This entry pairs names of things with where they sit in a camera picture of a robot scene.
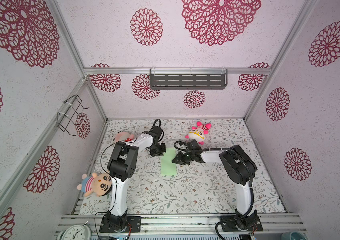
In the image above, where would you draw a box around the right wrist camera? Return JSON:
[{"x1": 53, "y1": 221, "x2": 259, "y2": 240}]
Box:
[{"x1": 186, "y1": 140, "x2": 202, "y2": 152}]

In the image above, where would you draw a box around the white pink owl plush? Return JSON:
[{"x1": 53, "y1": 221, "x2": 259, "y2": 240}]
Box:
[{"x1": 185, "y1": 121, "x2": 212, "y2": 145}]

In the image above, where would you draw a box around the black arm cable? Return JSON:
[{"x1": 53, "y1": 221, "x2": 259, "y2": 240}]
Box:
[
  {"x1": 173, "y1": 140, "x2": 255, "y2": 240},
  {"x1": 94, "y1": 118, "x2": 162, "y2": 240}
]

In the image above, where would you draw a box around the grey wall shelf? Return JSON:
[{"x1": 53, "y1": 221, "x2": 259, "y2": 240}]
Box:
[{"x1": 149, "y1": 69, "x2": 228, "y2": 90}]

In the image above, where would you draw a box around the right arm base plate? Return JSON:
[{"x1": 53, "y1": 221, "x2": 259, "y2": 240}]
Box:
[{"x1": 220, "y1": 212, "x2": 263, "y2": 232}]

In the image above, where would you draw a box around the teal cup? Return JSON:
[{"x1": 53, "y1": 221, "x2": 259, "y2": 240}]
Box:
[{"x1": 281, "y1": 232, "x2": 307, "y2": 240}]

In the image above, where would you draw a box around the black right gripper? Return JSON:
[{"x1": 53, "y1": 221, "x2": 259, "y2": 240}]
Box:
[{"x1": 171, "y1": 152, "x2": 194, "y2": 166}]

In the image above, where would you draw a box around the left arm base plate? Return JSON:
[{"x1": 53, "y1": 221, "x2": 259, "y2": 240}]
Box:
[{"x1": 99, "y1": 215, "x2": 142, "y2": 233}]

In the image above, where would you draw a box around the light green paper sheet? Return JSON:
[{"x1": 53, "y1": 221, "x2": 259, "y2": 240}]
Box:
[{"x1": 161, "y1": 148, "x2": 177, "y2": 177}]

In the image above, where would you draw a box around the black wire wall rack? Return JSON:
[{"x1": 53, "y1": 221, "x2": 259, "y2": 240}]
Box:
[{"x1": 56, "y1": 95, "x2": 89, "y2": 137}]

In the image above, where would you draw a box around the striped hat doll plush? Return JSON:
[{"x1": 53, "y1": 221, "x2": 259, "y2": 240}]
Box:
[{"x1": 76, "y1": 173, "x2": 112, "y2": 197}]

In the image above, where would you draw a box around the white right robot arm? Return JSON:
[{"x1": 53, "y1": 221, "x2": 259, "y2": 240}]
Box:
[{"x1": 172, "y1": 140, "x2": 257, "y2": 219}]

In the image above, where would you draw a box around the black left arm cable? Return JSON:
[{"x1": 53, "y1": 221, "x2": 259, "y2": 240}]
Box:
[{"x1": 94, "y1": 118, "x2": 162, "y2": 240}]

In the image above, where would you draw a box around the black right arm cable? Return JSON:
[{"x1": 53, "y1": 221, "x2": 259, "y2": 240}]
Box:
[{"x1": 173, "y1": 140, "x2": 255, "y2": 240}]

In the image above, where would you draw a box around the white analog clock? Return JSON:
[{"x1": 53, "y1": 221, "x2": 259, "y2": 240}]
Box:
[{"x1": 56, "y1": 222, "x2": 92, "y2": 240}]

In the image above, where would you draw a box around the pink plush red dotted dress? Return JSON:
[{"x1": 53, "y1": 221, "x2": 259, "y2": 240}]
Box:
[{"x1": 114, "y1": 132, "x2": 136, "y2": 143}]

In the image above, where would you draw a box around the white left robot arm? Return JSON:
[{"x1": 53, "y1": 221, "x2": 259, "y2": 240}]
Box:
[{"x1": 107, "y1": 132, "x2": 166, "y2": 217}]

